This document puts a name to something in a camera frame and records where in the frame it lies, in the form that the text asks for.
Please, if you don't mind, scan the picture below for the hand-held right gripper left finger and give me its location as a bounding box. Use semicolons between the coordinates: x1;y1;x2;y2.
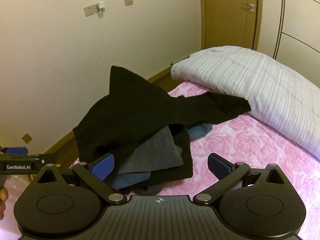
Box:
30;152;127;205

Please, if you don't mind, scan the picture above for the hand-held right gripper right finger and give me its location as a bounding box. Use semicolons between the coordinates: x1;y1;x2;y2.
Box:
194;152;288;205

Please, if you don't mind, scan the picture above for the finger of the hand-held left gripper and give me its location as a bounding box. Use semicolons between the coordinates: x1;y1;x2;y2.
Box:
0;146;28;157

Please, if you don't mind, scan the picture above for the black garment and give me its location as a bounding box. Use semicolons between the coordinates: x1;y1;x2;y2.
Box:
72;65;252;195

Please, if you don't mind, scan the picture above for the person's left hand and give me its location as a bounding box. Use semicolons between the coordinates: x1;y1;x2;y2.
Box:
0;186;8;220

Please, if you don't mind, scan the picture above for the pink floral bed sheet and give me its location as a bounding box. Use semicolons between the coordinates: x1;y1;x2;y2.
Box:
69;80;320;240

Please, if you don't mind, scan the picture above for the blue garment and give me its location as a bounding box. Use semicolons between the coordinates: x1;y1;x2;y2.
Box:
106;170;152;191
187;123;213;140

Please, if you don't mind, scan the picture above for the grey garment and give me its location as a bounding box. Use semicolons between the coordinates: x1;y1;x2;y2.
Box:
117;125;183;175

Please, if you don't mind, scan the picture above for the white ribbed duvet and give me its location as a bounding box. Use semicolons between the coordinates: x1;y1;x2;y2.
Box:
171;45;320;159

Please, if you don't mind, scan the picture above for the wooden baseboard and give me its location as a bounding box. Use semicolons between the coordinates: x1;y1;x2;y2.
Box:
35;65;173;161

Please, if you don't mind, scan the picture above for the wooden door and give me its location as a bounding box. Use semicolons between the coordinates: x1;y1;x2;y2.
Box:
199;0;263;52

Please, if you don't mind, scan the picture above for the cream wardrobe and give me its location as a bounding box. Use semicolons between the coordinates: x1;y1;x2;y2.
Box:
260;0;320;64

